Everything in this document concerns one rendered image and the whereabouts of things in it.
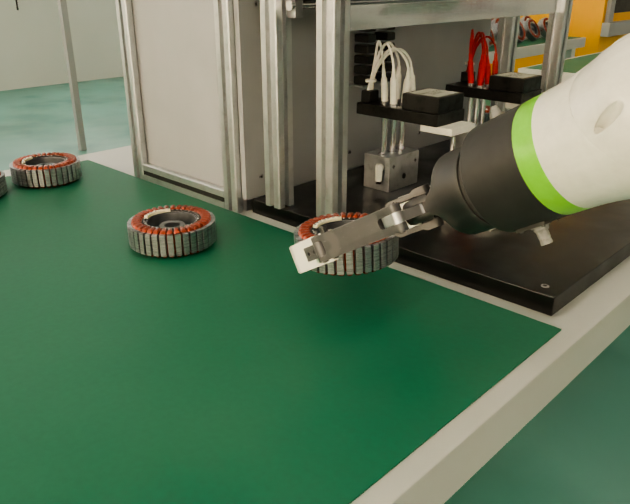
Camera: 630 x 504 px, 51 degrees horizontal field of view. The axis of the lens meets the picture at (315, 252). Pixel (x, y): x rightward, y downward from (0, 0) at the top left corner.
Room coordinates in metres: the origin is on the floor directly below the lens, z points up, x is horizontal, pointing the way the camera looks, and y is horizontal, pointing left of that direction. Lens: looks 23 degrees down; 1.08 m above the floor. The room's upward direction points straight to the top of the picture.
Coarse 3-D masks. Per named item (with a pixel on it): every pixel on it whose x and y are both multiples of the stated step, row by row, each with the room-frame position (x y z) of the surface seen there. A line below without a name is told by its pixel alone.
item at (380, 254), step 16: (304, 224) 0.67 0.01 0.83; (320, 224) 0.67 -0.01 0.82; (336, 224) 0.69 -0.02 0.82; (384, 240) 0.62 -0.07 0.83; (352, 256) 0.60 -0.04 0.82; (368, 256) 0.60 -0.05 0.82; (384, 256) 0.61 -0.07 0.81; (320, 272) 0.61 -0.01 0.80; (336, 272) 0.61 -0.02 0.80; (352, 272) 0.60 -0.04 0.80; (368, 272) 0.61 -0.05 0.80
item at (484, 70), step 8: (472, 32) 1.18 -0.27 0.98; (480, 32) 1.19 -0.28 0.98; (472, 40) 1.20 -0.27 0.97; (480, 40) 1.19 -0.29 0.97; (472, 48) 1.20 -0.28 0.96; (496, 48) 1.18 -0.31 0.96; (472, 56) 1.20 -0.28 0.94; (488, 56) 1.16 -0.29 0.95; (496, 56) 1.18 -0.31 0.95; (472, 64) 1.17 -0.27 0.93; (480, 64) 1.14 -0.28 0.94; (488, 64) 1.15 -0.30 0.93; (496, 64) 1.17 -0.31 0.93; (464, 72) 1.20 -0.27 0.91; (472, 72) 1.16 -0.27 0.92; (480, 72) 1.14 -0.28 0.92; (488, 72) 1.15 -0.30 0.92; (496, 72) 1.17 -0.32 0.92; (464, 80) 1.20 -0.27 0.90; (472, 80) 1.16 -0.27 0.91; (480, 80) 1.14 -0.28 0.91; (488, 80) 1.15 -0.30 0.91
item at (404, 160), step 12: (372, 156) 0.98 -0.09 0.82; (384, 156) 0.97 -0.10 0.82; (396, 156) 0.97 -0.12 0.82; (408, 156) 0.99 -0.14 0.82; (372, 168) 0.98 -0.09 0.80; (384, 168) 0.96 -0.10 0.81; (396, 168) 0.97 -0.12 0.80; (408, 168) 0.99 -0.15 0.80; (372, 180) 0.98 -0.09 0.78; (384, 180) 0.96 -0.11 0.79; (396, 180) 0.97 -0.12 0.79; (408, 180) 0.99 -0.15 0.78
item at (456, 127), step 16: (416, 96) 0.93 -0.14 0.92; (432, 96) 0.92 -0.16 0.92; (448, 96) 0.92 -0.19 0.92; (368, 112) 0.99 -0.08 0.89; (384, 112) 0.97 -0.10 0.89; (400, 112) 0.95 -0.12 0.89; (416, 112) 0.93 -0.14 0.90; (432, 112) 0.91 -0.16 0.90; (448, 112) 0.93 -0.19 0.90; (384, 128) 0.98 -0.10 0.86; (400, 128) 1.01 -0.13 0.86; (432, 128) 0.92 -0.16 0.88; (448, 128) 0.90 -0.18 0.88; (464, 128) 0.92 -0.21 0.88; (384, 144) 0.98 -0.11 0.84; (400, 144) 1.01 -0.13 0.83
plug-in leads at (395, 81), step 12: (396, 48) 0.99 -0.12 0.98; (372, 72) 1.00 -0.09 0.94; (384, 72) 0.99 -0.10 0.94; (396, 72) 1.02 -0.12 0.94; (408, 72) 0.98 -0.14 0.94; (372, 84) 1.01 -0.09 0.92; (384, 84) 0.99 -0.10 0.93; (396, 84) 0.97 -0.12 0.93; (408, 84) 0.98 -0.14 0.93; (372, 96) 1.00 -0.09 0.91; (384, 96) 0.99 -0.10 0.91; (396, 96) 0.97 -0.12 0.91
